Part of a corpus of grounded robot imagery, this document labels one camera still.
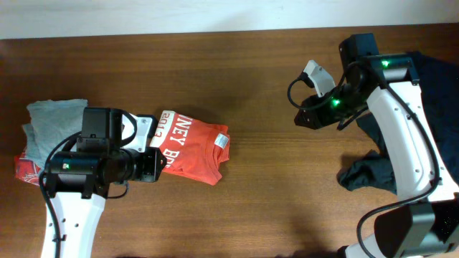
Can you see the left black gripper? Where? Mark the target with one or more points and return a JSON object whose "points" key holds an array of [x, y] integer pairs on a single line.
{"points": [[154, 155]]}

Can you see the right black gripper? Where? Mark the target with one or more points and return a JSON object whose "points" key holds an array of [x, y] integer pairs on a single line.
{"points": [[314, 117]]}

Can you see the red soccer t-shirt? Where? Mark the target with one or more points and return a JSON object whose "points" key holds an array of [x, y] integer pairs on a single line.
{"points": [[193, 149]]}

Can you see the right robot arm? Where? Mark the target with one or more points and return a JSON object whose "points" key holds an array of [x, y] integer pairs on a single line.
{"points": [[424, 220]]}

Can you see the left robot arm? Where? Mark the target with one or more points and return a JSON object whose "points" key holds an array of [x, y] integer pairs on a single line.
{"points": [[112, 147]]}

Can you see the folded grey t-shirt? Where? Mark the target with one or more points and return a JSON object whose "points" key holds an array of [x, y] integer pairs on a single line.
{"points": [[51, 122]]}

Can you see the folded red printed t-shirt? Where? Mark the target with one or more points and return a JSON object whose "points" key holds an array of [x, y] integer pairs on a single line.
{"points": [[26, 170]]}

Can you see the dark navy garment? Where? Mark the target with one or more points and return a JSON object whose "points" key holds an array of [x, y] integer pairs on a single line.
{"points": [[439, 86]]}

